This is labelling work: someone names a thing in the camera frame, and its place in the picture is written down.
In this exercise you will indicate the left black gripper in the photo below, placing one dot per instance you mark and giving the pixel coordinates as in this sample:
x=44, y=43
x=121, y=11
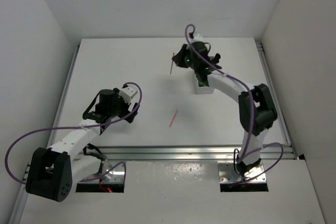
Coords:
x=126, y=112

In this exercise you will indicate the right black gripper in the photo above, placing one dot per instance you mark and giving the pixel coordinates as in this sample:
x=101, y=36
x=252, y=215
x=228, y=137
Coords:
x=179, y=59

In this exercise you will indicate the thin pink brush stick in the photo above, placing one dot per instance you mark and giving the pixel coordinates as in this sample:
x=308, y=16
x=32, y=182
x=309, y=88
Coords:
x=172, y=63

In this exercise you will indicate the white organizer box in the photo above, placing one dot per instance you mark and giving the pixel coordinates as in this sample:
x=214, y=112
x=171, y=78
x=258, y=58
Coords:
x=202, y=90

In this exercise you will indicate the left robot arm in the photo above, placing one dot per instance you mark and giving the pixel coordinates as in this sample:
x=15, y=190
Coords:
x=55, y=170

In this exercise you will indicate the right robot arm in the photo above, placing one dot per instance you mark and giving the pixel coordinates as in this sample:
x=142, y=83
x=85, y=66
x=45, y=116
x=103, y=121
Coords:
x=257, y=111

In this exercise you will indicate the long pink stick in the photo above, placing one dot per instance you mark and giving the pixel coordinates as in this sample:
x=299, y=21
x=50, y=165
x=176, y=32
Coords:
x=173, y=118

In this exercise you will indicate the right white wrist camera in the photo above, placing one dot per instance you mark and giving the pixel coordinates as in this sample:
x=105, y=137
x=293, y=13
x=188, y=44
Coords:
x=195, y=37

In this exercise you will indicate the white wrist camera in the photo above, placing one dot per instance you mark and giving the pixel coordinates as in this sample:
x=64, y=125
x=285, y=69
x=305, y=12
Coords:
x=195, y=37
x=127, y=93

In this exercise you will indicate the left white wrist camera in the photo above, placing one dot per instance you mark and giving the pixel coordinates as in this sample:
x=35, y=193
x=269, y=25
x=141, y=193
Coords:
x=127, y=93

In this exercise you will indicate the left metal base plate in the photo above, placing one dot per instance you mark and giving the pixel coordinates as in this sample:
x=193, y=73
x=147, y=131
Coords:
x=109, y=172

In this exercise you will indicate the metal base plate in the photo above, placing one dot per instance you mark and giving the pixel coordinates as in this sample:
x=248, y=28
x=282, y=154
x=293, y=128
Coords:
x=227, y=174
x=109, y=172

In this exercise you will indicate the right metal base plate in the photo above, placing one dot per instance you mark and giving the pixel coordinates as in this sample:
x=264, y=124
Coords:
x=227, y=174

